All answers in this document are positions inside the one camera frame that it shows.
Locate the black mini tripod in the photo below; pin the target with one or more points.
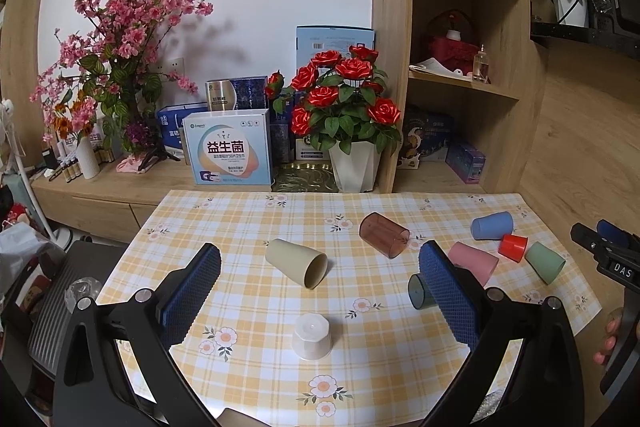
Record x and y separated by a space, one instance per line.
156 154

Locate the pink cloth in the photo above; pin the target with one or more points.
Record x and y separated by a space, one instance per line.
127 165

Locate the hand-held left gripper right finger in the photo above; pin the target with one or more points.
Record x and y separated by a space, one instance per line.
450 297

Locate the gold and navy box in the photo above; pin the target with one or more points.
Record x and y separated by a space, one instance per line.
235 93

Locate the small red cup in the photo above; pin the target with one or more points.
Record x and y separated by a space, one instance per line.
512 247

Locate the brown transparent cup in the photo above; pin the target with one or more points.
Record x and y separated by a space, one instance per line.
382 233

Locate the blue and white box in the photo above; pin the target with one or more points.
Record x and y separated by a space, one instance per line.
172 127

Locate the black metal stand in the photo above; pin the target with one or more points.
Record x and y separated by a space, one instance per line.
612 22

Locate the cream cup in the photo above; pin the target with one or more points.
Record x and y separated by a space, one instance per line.
295 261

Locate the purple flower bunch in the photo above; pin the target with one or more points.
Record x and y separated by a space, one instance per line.
139 134

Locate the white ribbed vase orange flowers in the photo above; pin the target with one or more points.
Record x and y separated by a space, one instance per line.
88 159

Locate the pink cup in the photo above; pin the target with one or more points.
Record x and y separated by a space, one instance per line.
475 261

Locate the dark blue patterned box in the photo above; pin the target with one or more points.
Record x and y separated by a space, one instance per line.
280 142

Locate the pink blossom branch arrangement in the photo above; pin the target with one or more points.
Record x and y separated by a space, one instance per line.
125 17

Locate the yellow checked floral tablecloth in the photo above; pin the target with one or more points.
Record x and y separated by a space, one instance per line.
250 217

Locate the white folded paper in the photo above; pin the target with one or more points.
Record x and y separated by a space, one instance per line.
435 68

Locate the wooden low cabinet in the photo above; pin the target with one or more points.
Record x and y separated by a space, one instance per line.
100 202

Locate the white plastic bag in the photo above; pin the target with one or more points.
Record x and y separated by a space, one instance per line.
22 257

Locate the clear perfume bottle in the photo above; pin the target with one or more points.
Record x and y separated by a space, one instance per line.
480 66

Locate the green cup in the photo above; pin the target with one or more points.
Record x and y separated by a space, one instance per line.
544 261

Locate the blue cup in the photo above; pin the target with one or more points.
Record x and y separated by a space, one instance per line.
492 226

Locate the row of small brown vials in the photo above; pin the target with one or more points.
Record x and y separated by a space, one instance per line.
67 169

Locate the clear crumpled plastic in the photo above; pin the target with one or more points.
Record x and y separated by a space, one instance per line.
82 291

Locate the tall light blue box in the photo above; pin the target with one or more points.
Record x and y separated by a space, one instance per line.
320 39

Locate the grey ribbed appliance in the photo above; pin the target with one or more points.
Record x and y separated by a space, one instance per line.
55 307

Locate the red flower basket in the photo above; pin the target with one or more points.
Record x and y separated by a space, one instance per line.
452 49

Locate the purple box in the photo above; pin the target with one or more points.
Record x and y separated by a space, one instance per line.
465 163

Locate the green gold embossed tray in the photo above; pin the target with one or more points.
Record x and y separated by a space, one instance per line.
300 179

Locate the teal transparent cup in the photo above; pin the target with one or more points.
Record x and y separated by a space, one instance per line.
419 293

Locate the person's right hand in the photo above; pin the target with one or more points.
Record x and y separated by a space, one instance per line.
608 341

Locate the white pastel print box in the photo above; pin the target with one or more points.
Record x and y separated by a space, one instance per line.
227 147

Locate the red rose plant white pot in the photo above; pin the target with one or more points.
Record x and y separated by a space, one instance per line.
350 107

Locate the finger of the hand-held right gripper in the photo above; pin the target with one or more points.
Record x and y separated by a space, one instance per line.
586 238
614 232

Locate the wooden shelf unit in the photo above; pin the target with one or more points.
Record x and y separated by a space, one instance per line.
395 7

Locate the white wall socket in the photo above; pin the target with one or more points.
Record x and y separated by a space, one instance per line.
170 67

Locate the white cup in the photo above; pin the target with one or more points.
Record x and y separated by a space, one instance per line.
311 338

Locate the dark blue starry tin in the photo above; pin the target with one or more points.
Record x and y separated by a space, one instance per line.
427 137

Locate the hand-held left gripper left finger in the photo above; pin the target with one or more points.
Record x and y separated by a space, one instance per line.
192 292

